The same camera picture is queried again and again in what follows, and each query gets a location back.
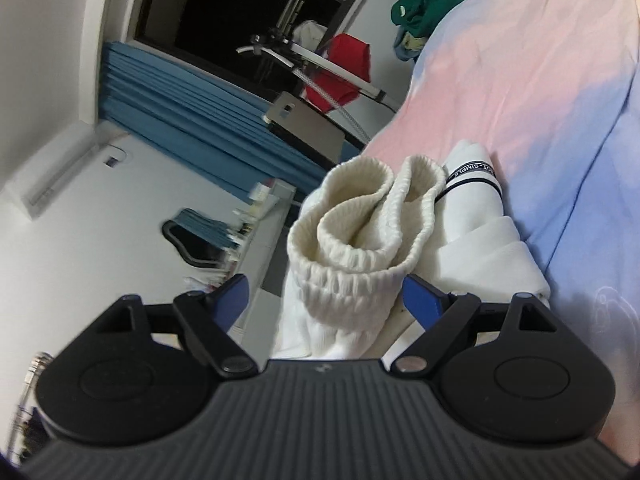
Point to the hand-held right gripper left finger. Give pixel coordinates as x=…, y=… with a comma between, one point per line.
x=232, y=300

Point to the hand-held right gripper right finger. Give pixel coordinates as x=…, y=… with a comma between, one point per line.
x=420, y=302

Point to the white knit garment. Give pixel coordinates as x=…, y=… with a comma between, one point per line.
x=350, y=240

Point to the white shelf with bottles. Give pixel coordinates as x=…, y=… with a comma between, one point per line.
x=265, y=250

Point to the black chair with blue cloth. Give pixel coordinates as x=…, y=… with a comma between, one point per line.
x=200, y=240

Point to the blue curtain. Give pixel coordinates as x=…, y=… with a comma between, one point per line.
x=190, y=105

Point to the white air conditioner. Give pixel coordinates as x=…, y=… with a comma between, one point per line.
x=45, y=170

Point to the red cloth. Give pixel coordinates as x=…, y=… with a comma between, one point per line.
x=345, y=67

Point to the pink and blue pastel bedsheet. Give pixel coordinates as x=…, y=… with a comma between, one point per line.
x=550, y=85

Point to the dark window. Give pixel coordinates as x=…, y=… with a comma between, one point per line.
x=225, y=5

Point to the green garment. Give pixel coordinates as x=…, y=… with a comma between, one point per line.
x=430, y=0

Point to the small wall outlet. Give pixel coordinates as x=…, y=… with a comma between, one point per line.
x=112, y=161

